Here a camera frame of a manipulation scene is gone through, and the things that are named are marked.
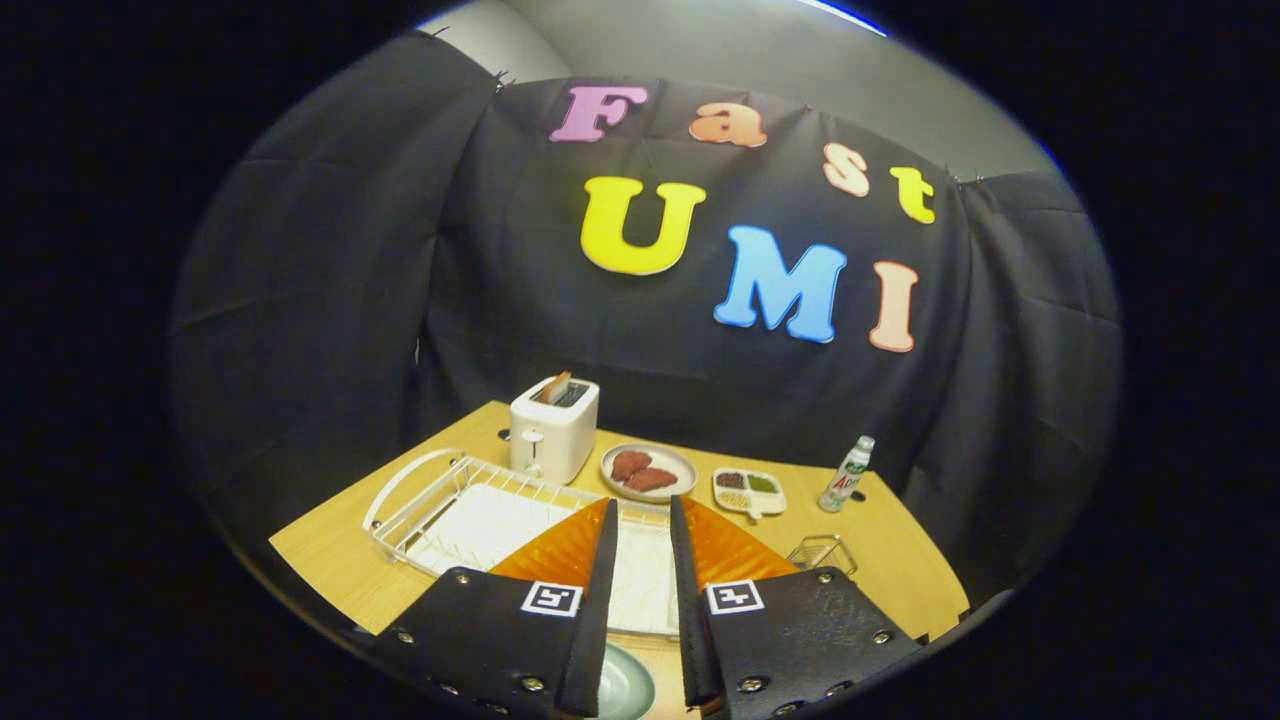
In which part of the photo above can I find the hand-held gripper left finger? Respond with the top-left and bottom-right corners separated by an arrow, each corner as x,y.
355,497 -> 621,719

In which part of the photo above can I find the white drink bottle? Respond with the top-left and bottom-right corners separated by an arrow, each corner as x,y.
818,435 -> 877,514

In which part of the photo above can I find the white divided dish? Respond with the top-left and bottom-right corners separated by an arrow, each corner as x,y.
712,467 -> 788,522

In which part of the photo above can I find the white toaster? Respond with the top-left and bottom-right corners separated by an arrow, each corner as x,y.
509,375 -> 601,486

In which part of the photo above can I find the white oval dish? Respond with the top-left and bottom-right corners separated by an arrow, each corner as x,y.
600,443 -> 699,503

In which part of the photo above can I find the metal wire basket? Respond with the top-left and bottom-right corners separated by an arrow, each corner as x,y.
786,534 -> 859,579

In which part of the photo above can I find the white wire dish rack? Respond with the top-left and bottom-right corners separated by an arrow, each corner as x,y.
362,448 -> 691,638

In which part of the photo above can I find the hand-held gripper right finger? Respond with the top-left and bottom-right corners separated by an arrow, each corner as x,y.
668,494 -> 926,720

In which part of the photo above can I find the pale green plate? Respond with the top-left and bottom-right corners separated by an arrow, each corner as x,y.
598,642 -> 658,720

